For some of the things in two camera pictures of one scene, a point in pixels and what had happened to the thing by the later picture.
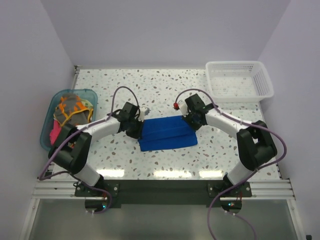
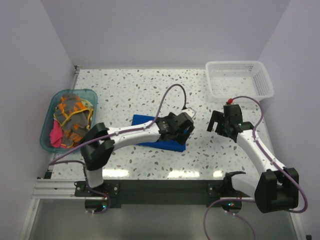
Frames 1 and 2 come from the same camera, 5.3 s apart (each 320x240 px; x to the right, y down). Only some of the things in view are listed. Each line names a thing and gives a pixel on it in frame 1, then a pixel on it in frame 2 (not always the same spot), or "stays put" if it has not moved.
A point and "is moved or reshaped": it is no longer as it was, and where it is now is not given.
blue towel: x=167 y=133 is moved or reshaped
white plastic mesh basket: x=238 y=81 stays put
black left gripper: x=136 y=135 to x=180 y=138
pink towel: x=54 y=132 stays put
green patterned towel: x=87 y=103 stays put
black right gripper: x=186 y=118 to x=217 y=117
